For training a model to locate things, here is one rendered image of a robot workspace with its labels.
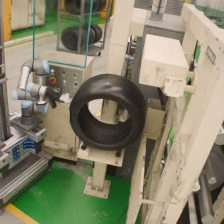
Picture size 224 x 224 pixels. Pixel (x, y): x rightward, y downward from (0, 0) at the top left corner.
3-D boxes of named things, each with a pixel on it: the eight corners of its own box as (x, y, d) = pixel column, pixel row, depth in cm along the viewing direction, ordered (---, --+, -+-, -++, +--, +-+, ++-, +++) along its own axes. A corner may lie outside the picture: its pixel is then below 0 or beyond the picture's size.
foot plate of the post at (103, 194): (88, 176, 295) (88, 174, 293) (110, 181, 294) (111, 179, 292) (83, 193, 272) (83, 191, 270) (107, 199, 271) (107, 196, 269)
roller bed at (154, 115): (142, 125, 240) (148, 97, 225) (157, 128, 239) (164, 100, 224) (141, 137, 223) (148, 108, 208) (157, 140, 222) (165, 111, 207)
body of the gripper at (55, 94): (60, 93, 187) (45, 88, 187) (58, 102, 192) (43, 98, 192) (63, 88, 194) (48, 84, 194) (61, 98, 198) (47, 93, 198)
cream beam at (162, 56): (142, 52, 191) (145, 33, 184) (174, 58, 190) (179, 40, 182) (137, 83, 139) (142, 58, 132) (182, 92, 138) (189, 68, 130)
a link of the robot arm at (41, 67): (33, 110, 252) (33, 57, 228) (48, 111, 255) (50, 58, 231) (32, 116, 241) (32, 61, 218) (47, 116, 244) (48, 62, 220)
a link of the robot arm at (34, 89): (30, 86, 199) (29, 79, 192) (43, 90, 199) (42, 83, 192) (26, 93, 194) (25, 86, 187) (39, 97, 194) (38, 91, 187)
